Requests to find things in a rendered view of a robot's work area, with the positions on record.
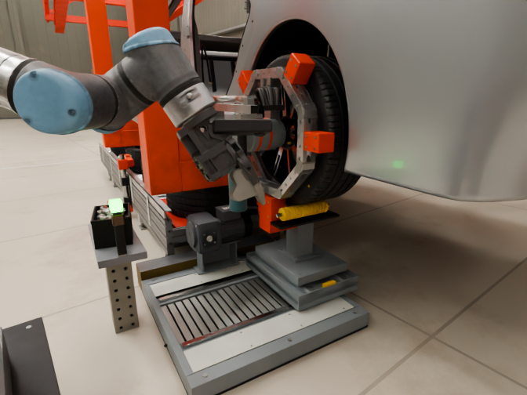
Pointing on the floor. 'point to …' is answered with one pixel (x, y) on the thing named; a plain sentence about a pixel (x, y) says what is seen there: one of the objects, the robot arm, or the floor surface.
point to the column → (122, 297)
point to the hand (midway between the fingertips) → (263, 197)
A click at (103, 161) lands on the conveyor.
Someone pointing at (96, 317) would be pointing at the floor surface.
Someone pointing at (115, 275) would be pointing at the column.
